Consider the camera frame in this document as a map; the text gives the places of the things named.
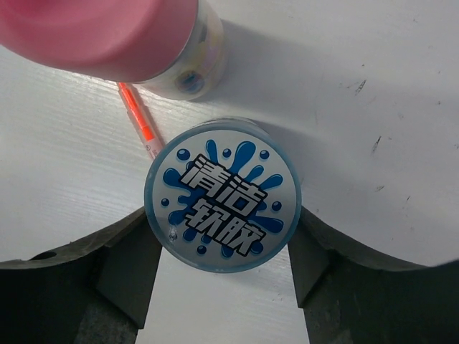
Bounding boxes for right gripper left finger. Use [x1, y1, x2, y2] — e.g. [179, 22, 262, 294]
[1, 209, 161, 343]

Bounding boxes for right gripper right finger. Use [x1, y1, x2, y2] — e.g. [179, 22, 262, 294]
[288, 209, 458, 343]

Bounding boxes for blue slime jar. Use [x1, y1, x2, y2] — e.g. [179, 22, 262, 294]
[144, 118, 302, 273]

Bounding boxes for orange ballpoint pen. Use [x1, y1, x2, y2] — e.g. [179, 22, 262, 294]
[117, 82, 164, 160]

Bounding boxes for pink cap bottle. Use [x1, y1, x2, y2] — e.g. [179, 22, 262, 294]
[1, 0, 227, 100]

